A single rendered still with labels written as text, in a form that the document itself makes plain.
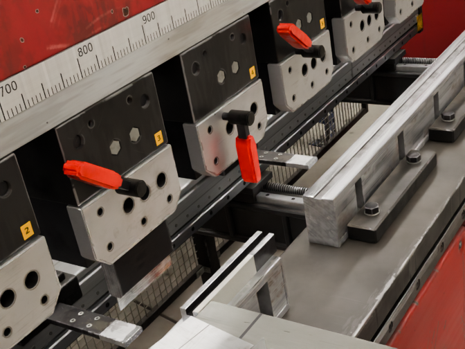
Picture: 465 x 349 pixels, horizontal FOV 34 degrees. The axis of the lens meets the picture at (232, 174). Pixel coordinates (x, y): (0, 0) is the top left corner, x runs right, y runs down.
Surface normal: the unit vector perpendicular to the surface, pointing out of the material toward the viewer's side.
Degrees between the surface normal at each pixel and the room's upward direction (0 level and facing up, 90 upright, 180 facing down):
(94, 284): 90
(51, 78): 90
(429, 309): 90
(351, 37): 90
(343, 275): 0
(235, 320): 0
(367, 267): 0
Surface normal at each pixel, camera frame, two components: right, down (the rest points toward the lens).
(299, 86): 0.83, 0.11
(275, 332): -0.17, -0.88
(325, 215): -0.54, 0.46
